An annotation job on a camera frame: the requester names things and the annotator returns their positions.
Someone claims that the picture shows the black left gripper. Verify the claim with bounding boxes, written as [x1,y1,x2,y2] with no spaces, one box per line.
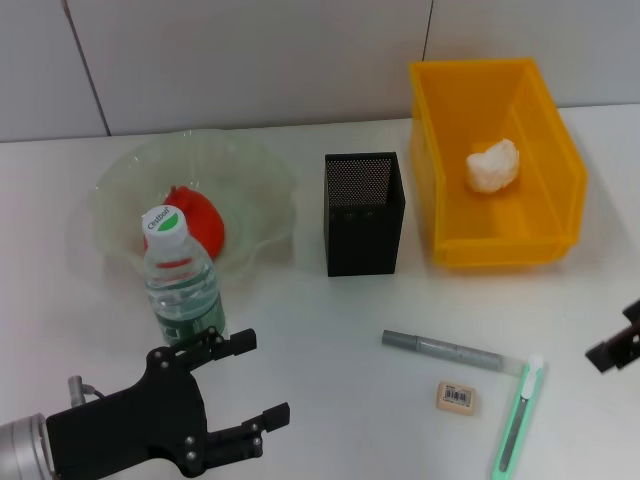
[45,327,291,479]

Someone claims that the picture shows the green utility knife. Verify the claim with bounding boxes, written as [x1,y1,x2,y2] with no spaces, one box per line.
[488,353,546,480]

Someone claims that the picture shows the clear plastic water bottle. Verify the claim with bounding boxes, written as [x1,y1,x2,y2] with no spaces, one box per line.
[141,204,227,351]

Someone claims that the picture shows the red orange toy fruit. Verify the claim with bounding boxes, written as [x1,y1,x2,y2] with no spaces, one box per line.
[143,184,227,260]

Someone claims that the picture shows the white paper ball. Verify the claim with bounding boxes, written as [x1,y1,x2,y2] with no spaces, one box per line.
[465,138,521,195]

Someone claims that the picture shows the beige eraser with barcode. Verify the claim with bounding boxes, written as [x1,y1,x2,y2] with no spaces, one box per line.
[435,380,479,415]

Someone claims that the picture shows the grey marker pen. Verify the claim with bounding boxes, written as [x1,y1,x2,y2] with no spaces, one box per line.
[382,328,525,375]

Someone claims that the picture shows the black mesh pen holder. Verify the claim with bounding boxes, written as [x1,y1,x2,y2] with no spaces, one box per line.
[323,151,407,278]

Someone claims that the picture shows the green glass fruit plate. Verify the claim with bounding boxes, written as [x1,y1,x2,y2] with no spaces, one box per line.
[91,129,300,287]

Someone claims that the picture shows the yellow plastic bin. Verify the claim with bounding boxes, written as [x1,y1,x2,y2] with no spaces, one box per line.
[409,57,589,270]

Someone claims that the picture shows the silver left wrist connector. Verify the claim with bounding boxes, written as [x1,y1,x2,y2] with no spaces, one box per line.
[67,375,87,409]

